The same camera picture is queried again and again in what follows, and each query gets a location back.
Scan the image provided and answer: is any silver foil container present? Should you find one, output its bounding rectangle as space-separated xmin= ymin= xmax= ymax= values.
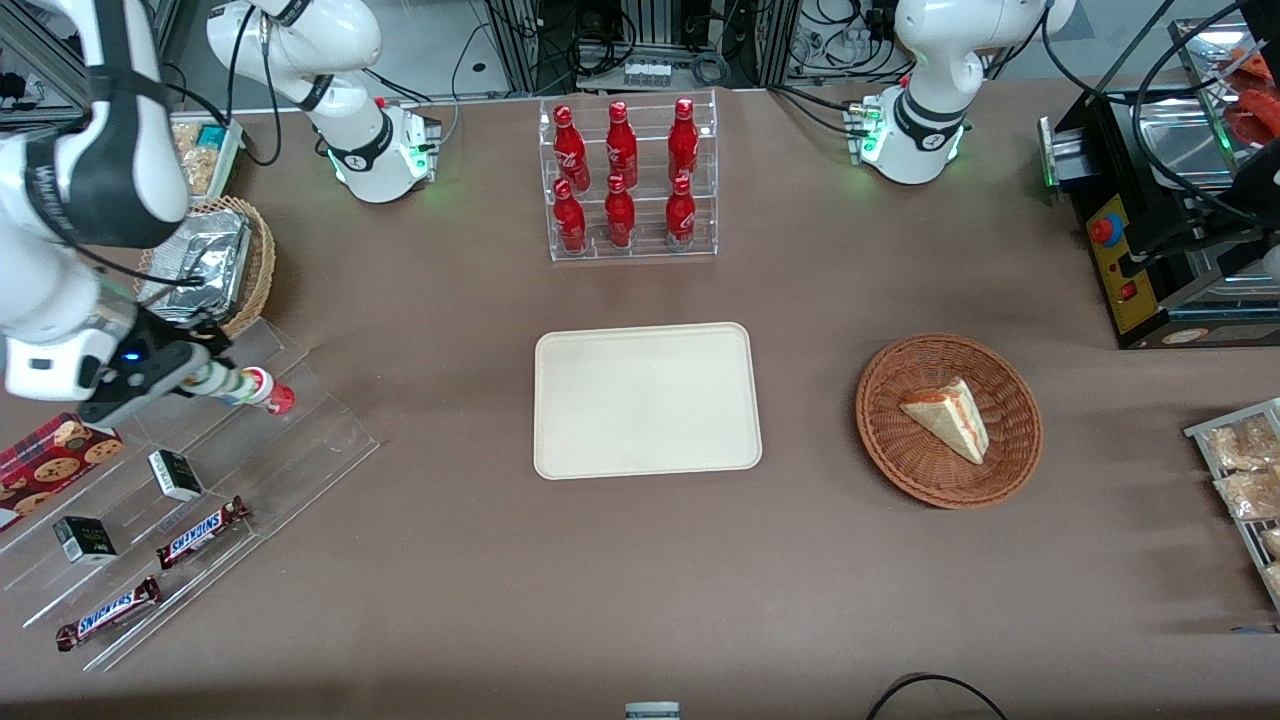
xmin=138 ymin=207 xmax=253 ymax=323

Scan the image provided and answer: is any clear acrylic stepped display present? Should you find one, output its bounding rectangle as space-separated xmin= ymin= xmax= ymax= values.
xmin=0 ymin=318 xmax=382 ymax=673

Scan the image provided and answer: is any Snickers chocolate bar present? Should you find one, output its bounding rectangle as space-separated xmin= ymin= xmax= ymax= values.
xmin=154 ymin=496 xmax=252 ymax=572
xmin=54 ymin=576 xmax=164 ymax=654

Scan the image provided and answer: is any snack tub with cookies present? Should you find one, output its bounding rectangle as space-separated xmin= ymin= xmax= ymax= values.
xmin=168 ymin=114 xmax=247 ymax=203

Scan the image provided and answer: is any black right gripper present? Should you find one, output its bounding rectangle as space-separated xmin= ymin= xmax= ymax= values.
xmin=78 ymin=306 xmax=235 ymax=427

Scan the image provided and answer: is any red cola bottle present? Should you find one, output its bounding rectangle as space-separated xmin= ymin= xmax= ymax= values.
xmin=666 ymin=97 xmax=701 ymax=188
xmin=664 ymin=175 xmax=698 ymax=252
xmin=552 ymin=104 xmax=592 ymax=193
xmin=603 ymin=174 xmax=638 ymax=250
xmin=605 ymin=100 xmax=640 ymax=191
xmin=552 ymin=178 xmax=590 ymax=254

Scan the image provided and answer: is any clear acrylic bottle rack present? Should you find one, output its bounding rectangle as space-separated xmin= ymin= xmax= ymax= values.
xmin=538 ymin=89 xmax=720 ymax=264

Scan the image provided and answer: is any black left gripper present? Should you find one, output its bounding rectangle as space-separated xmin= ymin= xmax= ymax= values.
xmin=1122 ymin=138 xmax=1280 ymax=291

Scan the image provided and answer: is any red cookie box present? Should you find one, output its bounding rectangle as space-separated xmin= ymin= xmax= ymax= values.
xmin=0 ymin=411 xmax=127 ymax=523

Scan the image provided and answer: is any tan wicker basket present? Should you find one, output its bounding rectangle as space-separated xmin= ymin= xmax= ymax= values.
xmin=133 ymin=195 xmax=278 ymax=342

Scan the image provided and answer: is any black gum box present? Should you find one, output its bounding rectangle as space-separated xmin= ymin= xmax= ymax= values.
xmin=147 ymin=449 xmax=205 ymax=504
xmin=51 ymin=515 xmax=119 ymax=567

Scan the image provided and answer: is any grey wire rack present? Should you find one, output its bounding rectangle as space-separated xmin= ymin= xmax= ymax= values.
xmin=1184 ymin=397 xmax=1280 ymax=613

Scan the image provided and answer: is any black food warmer appliance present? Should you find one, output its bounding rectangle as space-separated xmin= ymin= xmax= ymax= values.
xmin=1038 ymin=18 xmax=1280 ymax=351

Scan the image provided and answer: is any red food in warmer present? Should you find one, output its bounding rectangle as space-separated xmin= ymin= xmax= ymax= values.
xmin=1224 ymin=48 xmax=1280 ymax=146

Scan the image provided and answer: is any wrapped triangle sandwich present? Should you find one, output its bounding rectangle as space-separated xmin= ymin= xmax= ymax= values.
xmin=899 ymin=377 xmax=992 ymax=467

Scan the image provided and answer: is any round brown wicker basket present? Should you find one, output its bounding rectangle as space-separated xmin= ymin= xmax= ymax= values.
xmin=856 ymin=333 xmax=1045 ymax=511

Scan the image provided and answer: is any black cable loop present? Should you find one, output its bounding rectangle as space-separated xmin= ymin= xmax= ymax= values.
xmin=864 ymin=673 xmax=1013 ymax=720

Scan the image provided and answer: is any cream plastic tray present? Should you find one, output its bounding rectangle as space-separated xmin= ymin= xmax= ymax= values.
xmin=533 ymin=322 xmax=764 ymax=482

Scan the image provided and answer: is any green gum bottle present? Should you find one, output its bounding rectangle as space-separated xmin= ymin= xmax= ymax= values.
xmin=194 ymin=362 xmax=297 ymax=415

